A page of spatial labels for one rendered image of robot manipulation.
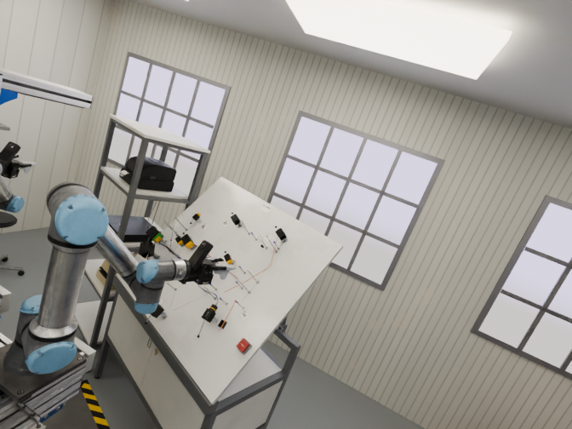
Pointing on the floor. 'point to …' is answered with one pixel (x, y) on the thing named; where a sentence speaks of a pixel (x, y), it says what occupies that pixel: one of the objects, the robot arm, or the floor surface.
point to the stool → (4, 227)
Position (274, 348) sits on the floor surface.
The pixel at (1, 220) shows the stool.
